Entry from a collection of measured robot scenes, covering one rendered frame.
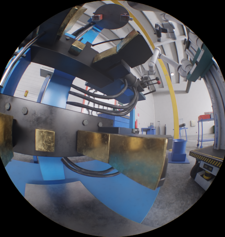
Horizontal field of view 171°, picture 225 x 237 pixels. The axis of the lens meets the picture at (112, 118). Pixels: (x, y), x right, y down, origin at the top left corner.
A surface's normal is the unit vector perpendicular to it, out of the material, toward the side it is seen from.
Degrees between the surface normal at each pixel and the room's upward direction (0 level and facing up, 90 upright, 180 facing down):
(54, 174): 90
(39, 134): 90
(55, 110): 90
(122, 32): 173
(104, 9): 180
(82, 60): 90
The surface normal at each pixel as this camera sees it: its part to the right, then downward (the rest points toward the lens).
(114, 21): -0.07, 0.98
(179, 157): -0.68, -0.17
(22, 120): 0.73, -0.07
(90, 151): -0.47, -0.18
